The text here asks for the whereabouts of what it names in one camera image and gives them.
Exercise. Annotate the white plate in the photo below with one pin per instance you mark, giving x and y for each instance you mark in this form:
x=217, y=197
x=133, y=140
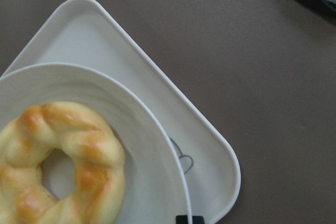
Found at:
x=155, y=188

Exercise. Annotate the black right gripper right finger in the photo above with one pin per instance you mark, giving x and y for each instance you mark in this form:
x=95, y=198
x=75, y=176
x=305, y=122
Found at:
x=198, y=219

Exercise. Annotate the braided ring donut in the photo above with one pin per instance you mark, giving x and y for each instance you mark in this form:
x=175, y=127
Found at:
x=84, y=136

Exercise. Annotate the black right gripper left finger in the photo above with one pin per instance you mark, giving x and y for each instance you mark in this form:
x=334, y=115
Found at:
x=181, y=219

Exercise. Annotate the cream rabbit tray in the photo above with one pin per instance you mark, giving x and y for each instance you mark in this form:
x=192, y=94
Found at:
x=83, y=32

